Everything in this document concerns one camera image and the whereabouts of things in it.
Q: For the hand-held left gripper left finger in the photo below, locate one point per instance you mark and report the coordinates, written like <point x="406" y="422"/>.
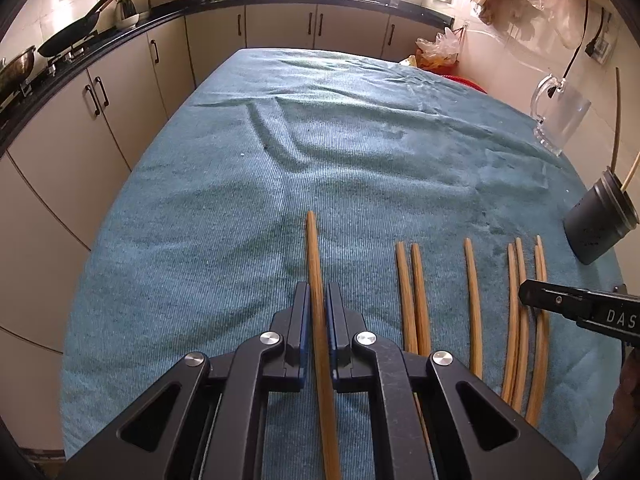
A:
<point x="299" y="365"/>

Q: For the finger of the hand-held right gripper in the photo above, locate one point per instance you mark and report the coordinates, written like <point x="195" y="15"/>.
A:
<point x="555" y="300"/>

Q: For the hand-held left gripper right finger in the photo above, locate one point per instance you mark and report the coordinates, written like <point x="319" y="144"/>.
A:
<point x="336" y="365"/>

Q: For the long single wooden chopstick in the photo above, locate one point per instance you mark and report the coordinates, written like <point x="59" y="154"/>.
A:
<point x="320" y="360"/>

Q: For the bunch of wooden chopsticks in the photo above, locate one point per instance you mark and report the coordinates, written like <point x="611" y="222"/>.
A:
<point x="472" y="310"/>

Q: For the black utensil holder cup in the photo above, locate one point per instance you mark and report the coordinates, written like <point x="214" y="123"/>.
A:
<point x="595" y="225"/>

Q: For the person's right forearm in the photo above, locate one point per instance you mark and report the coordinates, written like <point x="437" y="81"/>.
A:
<point x="625" y="400"/>

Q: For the pale thin stick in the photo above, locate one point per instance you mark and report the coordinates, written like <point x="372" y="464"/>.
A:
<point x="631" y="172"/>

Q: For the clear glass mug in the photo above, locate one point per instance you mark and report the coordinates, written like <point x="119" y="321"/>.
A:
<point x="565" y="115"/>

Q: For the dark thin stick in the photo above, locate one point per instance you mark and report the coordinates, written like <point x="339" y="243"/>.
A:
<point x="618" y="110"/>

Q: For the teal tablecloth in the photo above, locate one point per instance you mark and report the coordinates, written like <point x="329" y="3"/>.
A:
<point x="300" y="135"/>

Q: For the red round item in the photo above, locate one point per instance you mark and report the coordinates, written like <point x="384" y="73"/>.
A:
<point x="467" y="83"/>

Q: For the plastic bag with yellow contents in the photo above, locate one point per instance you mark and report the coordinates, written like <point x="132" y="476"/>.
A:
<point x="440" y="50"/>

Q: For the cream base cabinets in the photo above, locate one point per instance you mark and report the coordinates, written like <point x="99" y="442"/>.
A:
<point x="60" y="125"/>

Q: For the gas stove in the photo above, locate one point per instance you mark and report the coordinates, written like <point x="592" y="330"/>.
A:
<point x="62" y="57"/>

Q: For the electric kettle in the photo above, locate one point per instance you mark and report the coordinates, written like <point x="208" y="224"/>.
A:
<point x="126" y="12"/>

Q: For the black frying pan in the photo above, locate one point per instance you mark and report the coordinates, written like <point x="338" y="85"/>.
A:
<point x="70" y="37"/>

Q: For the steel wok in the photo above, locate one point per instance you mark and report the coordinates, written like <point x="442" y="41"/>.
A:
<point x="17" y="67"/>

